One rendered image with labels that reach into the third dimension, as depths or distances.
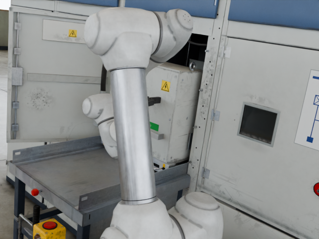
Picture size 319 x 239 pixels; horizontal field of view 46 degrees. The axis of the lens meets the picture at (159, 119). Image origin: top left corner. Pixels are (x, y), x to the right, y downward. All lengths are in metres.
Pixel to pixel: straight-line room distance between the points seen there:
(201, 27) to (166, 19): 0.76
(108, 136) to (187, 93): 0.52
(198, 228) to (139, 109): 0.38
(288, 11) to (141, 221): 1.03
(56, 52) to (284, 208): 1.44
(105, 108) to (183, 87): 0.45
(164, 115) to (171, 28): 0.82
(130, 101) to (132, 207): 0.29
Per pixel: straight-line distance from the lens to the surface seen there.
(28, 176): 1.85
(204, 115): 1.86
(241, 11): 1.73
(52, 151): 2.07
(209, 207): 1.13
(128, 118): 1.02
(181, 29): 1.10
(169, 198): 1.94
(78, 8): 2.61
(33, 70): 2.21
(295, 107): 1.61
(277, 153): 1.66
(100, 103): 1.55
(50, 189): 1.71
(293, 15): 1.62
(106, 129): 1.53
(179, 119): 1.85
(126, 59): 1.02
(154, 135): 1.86
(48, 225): 1.35
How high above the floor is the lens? 1.61
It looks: 15 degrees down
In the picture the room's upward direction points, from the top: 7 degrees clockwise
